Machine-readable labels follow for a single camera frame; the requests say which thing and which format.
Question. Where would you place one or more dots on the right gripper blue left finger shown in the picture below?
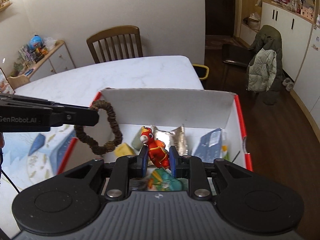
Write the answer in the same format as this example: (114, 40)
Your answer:
(122, 171)

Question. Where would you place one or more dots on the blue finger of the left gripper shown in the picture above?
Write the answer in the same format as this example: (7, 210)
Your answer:
(73, 115)

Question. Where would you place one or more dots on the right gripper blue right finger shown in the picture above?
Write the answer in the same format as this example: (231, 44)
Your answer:
(192, 169)

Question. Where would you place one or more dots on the brown hair scrunchie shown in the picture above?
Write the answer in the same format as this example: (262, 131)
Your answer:
(106, 135)

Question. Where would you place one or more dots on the grey green glasses case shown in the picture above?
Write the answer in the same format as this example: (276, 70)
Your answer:
(136, 142)

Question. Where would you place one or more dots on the silver foil snack packet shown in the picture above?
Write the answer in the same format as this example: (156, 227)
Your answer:
(176, 138)

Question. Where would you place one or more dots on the orange plush horse keychain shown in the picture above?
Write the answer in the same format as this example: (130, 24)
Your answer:
(156, 148)

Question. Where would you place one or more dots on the blue white snack pouch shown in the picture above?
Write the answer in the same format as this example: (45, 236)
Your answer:
(212, 145)

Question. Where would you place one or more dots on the person left hand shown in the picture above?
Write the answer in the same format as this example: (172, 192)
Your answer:
(2, 143)

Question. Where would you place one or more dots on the red snack bag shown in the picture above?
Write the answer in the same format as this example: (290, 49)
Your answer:
(5, 86)

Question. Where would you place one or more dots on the light wooden child chair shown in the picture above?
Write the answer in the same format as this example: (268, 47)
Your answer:
(18, 81)

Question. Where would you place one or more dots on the red white cardboard box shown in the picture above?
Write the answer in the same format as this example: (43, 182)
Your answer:
(198, 111)

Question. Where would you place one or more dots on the white sideboard cabinet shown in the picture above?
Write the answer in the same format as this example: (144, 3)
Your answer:
(56, 61)

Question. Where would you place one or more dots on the blue globe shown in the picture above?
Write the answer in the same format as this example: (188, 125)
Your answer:
(35, 43)

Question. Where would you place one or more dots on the brown wooden chair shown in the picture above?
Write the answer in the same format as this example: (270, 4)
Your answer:
(116, 43)

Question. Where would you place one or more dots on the green jacket on chair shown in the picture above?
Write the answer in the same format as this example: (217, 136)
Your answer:
(265, 70)

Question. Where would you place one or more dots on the dark entrance door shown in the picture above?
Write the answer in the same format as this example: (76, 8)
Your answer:
(220, 17)

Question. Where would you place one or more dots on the wooden wall shelf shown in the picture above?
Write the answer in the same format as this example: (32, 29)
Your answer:
(4, 4)

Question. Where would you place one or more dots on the white wall cabinet unit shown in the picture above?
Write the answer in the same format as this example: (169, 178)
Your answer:
(285, 28)

